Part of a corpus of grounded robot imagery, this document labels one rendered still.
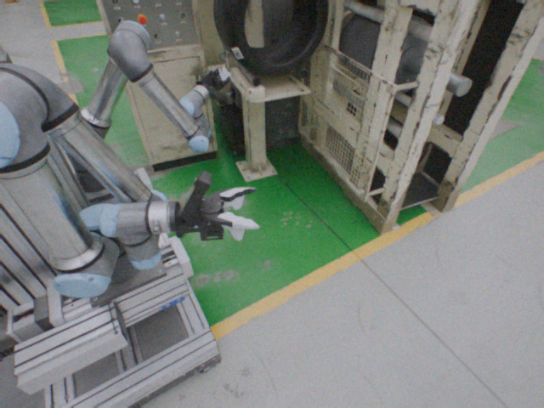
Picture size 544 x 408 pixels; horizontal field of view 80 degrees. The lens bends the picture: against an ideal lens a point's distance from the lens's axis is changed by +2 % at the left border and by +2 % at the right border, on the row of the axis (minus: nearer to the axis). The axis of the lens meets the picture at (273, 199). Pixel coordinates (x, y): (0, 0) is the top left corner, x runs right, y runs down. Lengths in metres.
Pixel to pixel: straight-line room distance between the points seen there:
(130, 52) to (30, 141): 0.61
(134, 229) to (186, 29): 1.80
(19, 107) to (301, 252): 1.63
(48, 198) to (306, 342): 1.32
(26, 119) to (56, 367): 0.72
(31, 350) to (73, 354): 0.12
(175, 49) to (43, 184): 1.74
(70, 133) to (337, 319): 1.45
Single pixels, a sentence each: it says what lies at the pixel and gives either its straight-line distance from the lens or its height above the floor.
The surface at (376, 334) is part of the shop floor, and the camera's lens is 1.81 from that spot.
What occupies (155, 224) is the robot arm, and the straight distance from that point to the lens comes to 0.76.
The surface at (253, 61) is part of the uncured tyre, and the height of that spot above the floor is 1.01.
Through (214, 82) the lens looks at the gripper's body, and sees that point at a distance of 1.52.
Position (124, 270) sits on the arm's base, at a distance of 1.10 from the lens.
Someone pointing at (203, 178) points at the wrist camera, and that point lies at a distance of 0.70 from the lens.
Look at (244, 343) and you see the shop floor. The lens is 1.72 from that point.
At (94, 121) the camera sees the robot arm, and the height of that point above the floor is 0.94.
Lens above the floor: 1.57
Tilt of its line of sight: 42 degrees down
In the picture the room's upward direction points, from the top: straight up
